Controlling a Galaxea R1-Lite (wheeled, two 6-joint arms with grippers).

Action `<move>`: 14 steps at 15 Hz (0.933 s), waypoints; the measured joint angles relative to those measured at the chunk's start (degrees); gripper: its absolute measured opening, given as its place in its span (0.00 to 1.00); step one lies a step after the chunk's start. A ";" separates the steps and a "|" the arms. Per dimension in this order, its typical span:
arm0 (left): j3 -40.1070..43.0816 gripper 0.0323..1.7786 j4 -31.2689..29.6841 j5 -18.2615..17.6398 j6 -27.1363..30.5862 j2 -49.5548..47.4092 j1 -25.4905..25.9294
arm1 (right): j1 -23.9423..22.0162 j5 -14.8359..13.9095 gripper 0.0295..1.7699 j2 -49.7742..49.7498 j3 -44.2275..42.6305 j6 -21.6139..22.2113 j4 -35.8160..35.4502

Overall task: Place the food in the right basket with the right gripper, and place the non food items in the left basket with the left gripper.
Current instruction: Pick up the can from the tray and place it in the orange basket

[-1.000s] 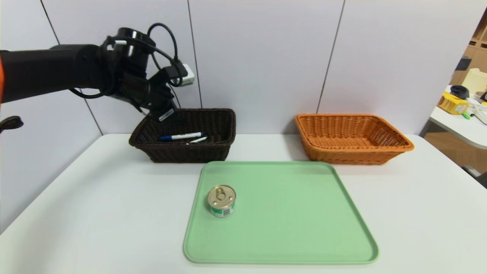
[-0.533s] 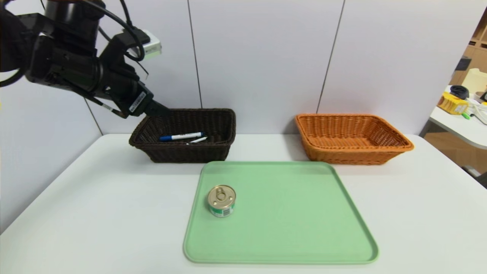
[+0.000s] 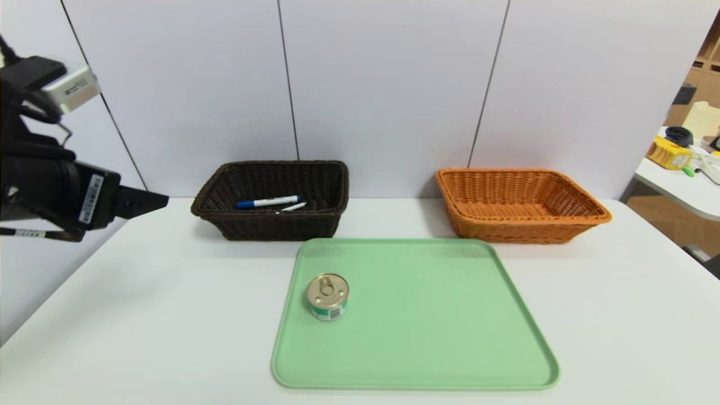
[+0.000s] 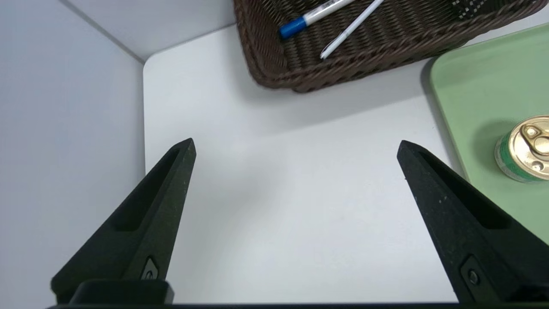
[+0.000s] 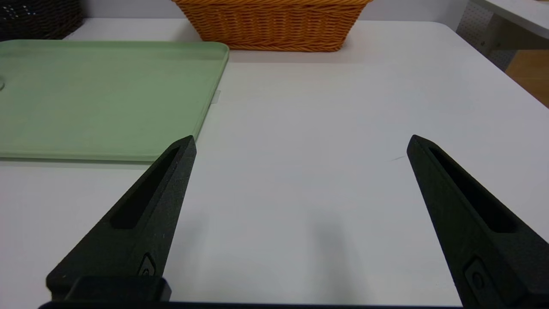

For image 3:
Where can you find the tin can with green label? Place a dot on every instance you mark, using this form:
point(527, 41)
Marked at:
point(327, 298)

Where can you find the white side table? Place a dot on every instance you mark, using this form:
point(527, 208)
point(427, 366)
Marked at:
point(675, 188)

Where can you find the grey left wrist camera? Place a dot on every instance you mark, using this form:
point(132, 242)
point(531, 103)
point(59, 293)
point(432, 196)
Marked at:
point(70, 90)

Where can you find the yellow box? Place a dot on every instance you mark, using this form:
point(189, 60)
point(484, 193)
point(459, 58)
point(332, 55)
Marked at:
point(669, 153)

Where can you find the light green plastic tray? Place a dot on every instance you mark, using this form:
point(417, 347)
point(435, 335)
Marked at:
point(427, 326)

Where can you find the white marker with blue cap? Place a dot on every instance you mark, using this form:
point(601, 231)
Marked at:
point(270, 201)

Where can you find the cream plastic container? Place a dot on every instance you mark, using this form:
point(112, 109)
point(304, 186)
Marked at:
point(703, 118)

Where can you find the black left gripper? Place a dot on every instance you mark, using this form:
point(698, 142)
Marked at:
point(100, 200)

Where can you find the dark table leg base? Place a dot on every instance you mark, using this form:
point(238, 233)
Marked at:
point(706, 261)

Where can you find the small green marker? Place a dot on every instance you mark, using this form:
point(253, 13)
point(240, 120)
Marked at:
point(689, 170)

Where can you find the black tape roll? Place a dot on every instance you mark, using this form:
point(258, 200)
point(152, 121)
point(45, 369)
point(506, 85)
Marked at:
point(679, 135)

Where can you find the wooden shelf unit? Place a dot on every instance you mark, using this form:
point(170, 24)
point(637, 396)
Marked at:
point(706, 73)

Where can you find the orange wicker basket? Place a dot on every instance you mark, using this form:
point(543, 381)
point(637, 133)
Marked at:
point(517, 197)

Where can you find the small white pen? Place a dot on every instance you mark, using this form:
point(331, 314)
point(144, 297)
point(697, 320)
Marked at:
point(295, 206)

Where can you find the dark brown wicker basket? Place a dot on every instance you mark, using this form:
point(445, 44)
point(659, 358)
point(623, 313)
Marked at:
point(264, 225)

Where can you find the pile of white items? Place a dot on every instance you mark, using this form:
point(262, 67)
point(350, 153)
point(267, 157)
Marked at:
point(710, 163)

